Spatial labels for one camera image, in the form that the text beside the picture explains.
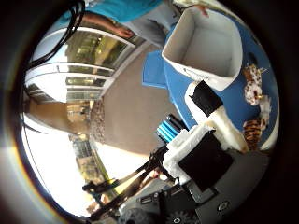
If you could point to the striped tiger plush toy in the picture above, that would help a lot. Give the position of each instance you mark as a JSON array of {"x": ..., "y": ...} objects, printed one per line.
[{"x": 253, "y": 133}]

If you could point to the white rectangular container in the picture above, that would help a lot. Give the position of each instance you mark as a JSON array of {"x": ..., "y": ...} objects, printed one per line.
[{"x": 205, "y": 46}]

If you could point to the person in blue shirt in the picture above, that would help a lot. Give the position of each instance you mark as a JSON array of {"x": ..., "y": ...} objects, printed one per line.
[{"x": 124, "y": 9}]

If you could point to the white-framed glass window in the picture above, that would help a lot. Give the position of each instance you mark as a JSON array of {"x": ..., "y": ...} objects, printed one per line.
[{"x": 90, "y": 53}]

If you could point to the blue ribbed metal block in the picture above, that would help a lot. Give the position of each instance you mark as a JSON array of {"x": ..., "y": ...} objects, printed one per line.
[{"x": 168, "y": 130}]

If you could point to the blue flat panel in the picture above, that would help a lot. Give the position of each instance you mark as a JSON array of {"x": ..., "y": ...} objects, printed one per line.
[{"x": 153, "y": 70}]

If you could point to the black looped wiring harness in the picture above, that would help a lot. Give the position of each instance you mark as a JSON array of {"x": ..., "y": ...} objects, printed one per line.
[{"x": 124, "y": 183}]

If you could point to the spotted owl plush toy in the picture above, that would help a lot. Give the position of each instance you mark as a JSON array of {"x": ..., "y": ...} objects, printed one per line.
[{"x": 253, "y": 84}]

